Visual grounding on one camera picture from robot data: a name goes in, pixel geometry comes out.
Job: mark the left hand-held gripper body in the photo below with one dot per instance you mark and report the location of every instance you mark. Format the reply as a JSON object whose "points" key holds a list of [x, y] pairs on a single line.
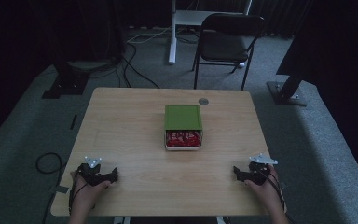
{"points": [[91, 174]]}

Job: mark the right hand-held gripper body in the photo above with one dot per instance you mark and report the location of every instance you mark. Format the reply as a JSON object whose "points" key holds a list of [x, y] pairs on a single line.
{"points": [[256, 174]]}

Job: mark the row of red packets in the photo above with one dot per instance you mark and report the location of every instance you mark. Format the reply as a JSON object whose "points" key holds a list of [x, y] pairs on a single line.
{"points": [[183, 139]]}

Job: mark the green box sleeve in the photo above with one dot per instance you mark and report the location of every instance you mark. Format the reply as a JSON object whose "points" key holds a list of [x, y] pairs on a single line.
{"points": [[182, 117]]}

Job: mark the person's left hand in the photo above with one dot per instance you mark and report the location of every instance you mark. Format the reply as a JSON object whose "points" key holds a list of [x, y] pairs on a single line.
{"points": [[87, 193]]}

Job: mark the person's right hand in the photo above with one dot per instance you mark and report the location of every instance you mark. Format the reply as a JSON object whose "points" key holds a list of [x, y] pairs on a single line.
{"points": [[264, 193]]}

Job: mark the grey tape piece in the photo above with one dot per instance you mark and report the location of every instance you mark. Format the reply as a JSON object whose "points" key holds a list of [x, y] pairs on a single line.
{"points": [[59, 189]]}

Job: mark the white table leg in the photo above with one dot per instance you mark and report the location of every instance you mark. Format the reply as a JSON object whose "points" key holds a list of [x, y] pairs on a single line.
{"points": [[221, 220]]}

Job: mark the short black floor strip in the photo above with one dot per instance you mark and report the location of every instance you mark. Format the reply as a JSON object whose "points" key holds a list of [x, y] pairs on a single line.
{"points": [[73, 122]]}

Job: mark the grey round table grommet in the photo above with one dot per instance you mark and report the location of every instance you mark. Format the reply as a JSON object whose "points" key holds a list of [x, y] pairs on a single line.
{"points": [[203, 101]]}

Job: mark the black slanted stand with base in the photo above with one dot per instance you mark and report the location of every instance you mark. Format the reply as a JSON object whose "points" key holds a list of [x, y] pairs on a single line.
{"points": [[287, 93]]}

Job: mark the black stand with flat base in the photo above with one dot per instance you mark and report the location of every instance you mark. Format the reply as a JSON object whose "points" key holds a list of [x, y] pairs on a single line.
{"points": [[65, 87]]}

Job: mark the round grey stand base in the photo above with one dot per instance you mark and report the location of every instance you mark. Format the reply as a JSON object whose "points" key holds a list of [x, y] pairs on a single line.
{"points": [[90, 64]]}

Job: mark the black folding chair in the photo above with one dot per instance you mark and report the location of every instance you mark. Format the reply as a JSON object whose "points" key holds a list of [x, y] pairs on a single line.
{"points": [[225, 46]]}

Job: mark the white desk frame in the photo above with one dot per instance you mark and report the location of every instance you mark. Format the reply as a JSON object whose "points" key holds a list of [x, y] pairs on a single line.
{"points": [[173, 37]]}

